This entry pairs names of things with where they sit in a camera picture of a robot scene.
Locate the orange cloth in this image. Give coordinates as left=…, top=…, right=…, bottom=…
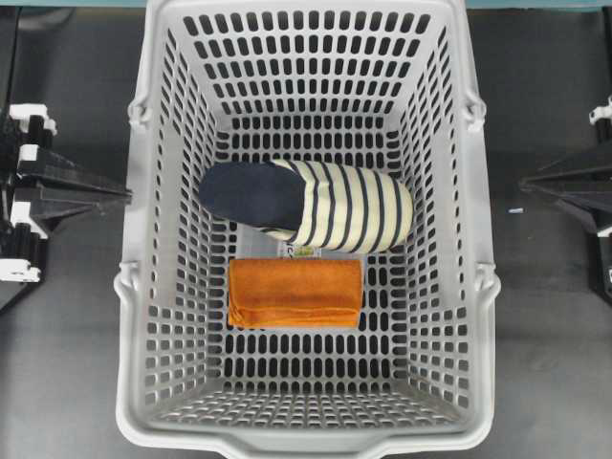
left=228, top=258, right=362, bottom=329

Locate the grey plastic shopping basket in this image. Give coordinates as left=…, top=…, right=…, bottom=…
left=114, top=1, right=500, bottom=458

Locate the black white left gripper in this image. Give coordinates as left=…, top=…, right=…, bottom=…
left=1, top=103, right=132, bottom=310

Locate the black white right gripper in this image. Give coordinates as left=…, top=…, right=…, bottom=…
left=519, top=97, right=611, bottom=293

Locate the clear plastic packet with label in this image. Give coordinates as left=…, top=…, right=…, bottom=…
left=235, top=225, right=367, bottom=282

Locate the striped navy cream slipper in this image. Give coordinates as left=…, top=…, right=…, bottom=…
left=199, top=159, right=413, bottom=254

